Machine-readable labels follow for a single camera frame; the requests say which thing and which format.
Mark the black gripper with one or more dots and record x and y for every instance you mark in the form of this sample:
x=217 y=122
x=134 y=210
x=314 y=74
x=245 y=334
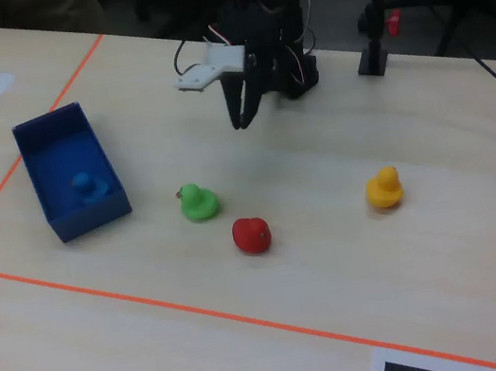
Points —
x=251 y=71

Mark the blue rubber duck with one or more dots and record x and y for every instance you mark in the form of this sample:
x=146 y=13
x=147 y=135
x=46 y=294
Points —
x=87 y=187

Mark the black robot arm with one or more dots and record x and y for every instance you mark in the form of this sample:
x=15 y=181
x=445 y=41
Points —
x=291 y=19

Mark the green rubber duck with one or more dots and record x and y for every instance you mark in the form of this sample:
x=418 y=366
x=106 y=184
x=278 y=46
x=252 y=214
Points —
x=198 y=203

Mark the red rubber duck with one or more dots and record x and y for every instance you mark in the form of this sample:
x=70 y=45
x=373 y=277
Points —
x=249 y=235

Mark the yellow rubber duck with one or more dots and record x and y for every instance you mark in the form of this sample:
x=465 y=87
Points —
x=386 y=190

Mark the blue rectangular box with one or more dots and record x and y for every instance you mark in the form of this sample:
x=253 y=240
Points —
x=58 y=147

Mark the black stand with base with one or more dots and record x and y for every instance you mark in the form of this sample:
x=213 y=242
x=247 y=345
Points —
x=373 y=58

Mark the red clip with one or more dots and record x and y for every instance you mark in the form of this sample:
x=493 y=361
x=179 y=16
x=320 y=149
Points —
x=393 y=23

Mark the person in brown trousers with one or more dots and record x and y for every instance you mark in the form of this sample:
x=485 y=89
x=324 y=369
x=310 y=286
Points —
x=54 y=10

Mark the white label with black bar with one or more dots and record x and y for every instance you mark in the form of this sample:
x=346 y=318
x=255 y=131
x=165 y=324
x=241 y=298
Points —
x=405 y=366

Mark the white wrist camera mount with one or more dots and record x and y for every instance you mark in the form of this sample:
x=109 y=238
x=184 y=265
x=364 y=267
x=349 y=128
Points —
x=208 y=70

